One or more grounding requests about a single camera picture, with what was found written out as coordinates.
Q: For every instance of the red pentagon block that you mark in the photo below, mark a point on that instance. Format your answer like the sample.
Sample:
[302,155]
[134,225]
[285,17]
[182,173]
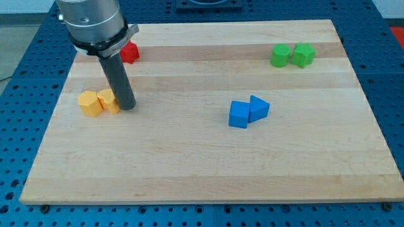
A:
[129,53]

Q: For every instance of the yellow hexagon block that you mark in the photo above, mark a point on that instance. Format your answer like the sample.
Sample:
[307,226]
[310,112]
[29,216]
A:
[89,104]

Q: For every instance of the green star block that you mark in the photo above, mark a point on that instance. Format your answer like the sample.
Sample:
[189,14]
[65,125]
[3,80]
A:
[303,55]

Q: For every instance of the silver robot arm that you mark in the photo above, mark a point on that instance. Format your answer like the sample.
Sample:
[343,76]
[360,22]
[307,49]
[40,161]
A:
[96,27]

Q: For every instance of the yellow heart block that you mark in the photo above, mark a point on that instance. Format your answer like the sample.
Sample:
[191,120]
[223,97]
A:
[108,101]

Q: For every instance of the blue cube block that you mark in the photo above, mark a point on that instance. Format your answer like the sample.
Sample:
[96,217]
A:
[239,114]

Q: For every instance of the wooden board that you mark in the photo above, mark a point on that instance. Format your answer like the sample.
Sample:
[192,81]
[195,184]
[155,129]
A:
[319,143]

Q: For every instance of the green cylinder block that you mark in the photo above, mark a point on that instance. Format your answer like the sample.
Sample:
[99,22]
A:
[280,55]

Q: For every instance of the blue triangle block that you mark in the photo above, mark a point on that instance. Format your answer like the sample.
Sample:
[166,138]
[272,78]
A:
[258,109]

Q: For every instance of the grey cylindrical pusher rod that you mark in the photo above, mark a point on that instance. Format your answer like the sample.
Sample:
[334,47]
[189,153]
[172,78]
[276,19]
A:
[118,80]

